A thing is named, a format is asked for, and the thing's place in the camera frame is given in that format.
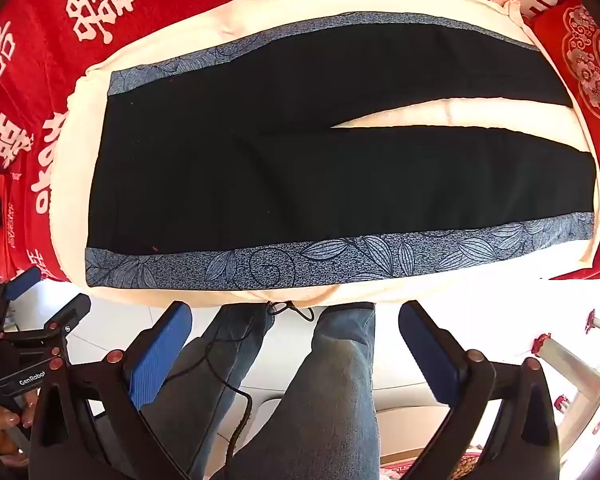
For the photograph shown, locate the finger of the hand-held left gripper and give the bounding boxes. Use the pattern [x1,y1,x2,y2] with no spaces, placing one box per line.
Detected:
[0,294,92,361]
[4,266,44,302]

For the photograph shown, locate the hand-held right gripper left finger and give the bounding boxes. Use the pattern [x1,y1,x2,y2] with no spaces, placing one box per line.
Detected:
[29,301,193,480]

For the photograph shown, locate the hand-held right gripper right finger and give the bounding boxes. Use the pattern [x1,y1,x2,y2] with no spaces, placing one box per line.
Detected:
[399,301,564,480]

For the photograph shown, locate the black pants with patterned stripe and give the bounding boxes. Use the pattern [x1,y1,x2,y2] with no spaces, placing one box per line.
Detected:
[85,11,597,292]

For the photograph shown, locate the person's left hand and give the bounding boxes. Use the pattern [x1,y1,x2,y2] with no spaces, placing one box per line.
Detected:
[0,394,39,467]

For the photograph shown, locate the person's left leg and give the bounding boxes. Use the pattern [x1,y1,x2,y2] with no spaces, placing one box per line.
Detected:
[139,302,277,480]

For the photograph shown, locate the person's leg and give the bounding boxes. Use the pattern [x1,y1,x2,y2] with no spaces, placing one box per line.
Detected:
[220,302,382,480]
[139,302,277,480]

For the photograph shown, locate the person's right leg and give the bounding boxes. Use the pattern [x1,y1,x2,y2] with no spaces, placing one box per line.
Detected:
[220,302,382,480]

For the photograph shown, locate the silver ladder with red caps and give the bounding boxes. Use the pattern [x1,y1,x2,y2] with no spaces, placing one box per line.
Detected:
[529,309,600,417]

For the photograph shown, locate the red printed bedspread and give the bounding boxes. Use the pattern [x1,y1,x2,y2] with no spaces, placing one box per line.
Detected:
[0,0,600,285]

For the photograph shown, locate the cream blanket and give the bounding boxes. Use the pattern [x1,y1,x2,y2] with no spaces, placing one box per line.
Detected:
[47,0,600,309]

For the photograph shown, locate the red patterned pillow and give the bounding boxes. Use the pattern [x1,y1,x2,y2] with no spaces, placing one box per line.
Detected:
[532,0,600,201]

